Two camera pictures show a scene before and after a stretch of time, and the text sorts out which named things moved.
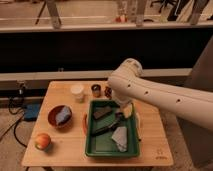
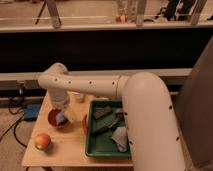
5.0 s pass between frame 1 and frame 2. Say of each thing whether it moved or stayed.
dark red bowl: stayed
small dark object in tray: stayed
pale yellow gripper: moved
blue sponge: stayed
